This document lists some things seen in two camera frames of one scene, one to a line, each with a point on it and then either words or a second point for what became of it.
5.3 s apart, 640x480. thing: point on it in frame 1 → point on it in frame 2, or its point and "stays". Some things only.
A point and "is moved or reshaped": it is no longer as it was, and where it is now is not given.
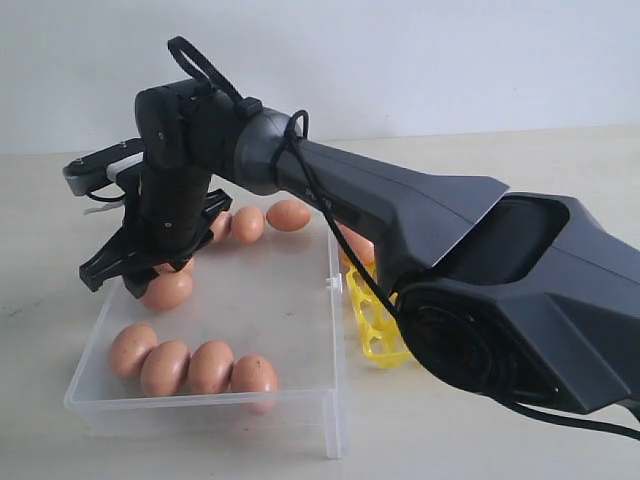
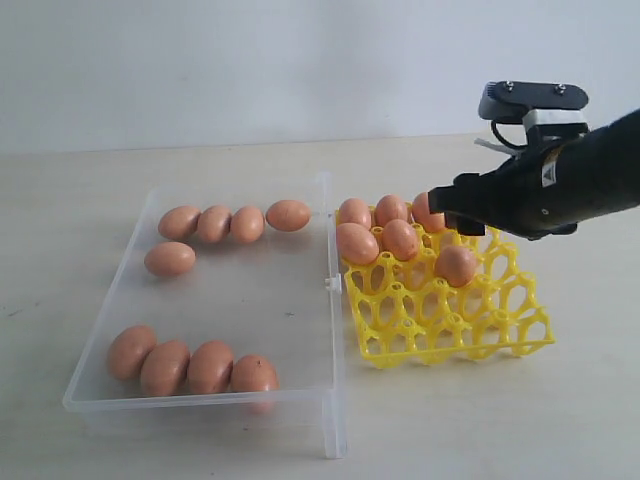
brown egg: (165, 369) stays
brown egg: (129, 348) stays
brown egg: (169, 289) is moved or reshaped
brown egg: (211, 367) stays
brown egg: (248, 224) stays
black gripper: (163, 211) → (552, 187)
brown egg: (168, 273) is moved or reshaped
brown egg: (222, 226) stays
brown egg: (288, 215) stays
